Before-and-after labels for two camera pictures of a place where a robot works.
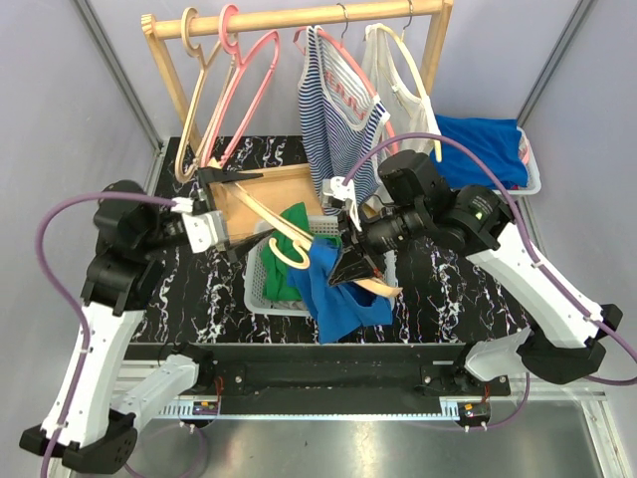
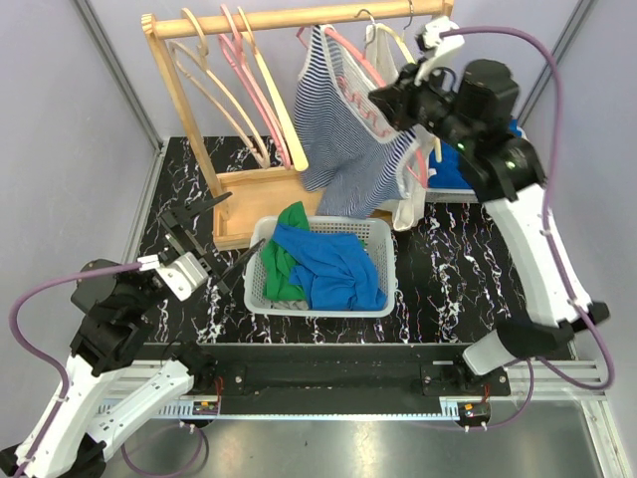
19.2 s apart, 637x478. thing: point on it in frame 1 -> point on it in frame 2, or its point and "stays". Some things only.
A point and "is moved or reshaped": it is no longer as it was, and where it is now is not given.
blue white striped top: x=342 y=122 is moved or reshaped
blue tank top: x=339 y=309 is moved or reshaped
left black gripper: x=213 y=176 -> x=185 y=239
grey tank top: x=290 y=304 stays
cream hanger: x=427 y=97 stays
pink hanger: x=351 y=62 -> x=302 y=33
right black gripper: x=360 y=259 -> x=396 y=102
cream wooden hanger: x=301 y=237 -> x=304 y=161
